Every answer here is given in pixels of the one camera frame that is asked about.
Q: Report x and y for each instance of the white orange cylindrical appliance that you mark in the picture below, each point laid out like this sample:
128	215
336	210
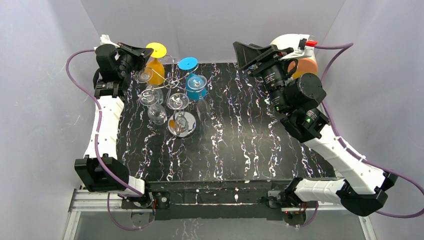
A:
303	65

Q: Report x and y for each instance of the clear wine glass front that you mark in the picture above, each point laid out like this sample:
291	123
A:
178	102

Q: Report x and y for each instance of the aluminium rail frame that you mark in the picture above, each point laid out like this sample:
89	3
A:
241	144

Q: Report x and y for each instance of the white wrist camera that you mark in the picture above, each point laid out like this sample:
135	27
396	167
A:
105	40
302	45

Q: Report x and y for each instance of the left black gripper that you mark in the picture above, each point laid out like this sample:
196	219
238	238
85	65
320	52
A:
136	56

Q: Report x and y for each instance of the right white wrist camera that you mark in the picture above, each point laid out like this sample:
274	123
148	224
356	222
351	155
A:
302	45

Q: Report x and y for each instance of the clear wine glass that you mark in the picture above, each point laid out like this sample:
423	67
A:
145	77
152	99
178	102

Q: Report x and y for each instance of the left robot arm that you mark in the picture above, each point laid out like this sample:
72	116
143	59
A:
99	169

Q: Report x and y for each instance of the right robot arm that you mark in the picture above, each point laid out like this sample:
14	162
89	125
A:
362	189

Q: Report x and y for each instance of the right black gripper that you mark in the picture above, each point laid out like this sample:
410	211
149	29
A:
263	58

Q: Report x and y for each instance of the chrome wine glass rack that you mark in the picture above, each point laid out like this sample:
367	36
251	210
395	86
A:
177	84

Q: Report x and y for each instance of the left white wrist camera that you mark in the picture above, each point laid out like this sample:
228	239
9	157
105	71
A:
105	40

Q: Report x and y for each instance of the clear champagne flute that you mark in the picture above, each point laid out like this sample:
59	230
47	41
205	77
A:
200	99

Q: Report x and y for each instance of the orange plastic goblet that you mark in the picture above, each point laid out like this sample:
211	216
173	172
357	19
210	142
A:
155	67

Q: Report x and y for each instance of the blue plastic wine glass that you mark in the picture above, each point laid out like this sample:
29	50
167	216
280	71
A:
189	64

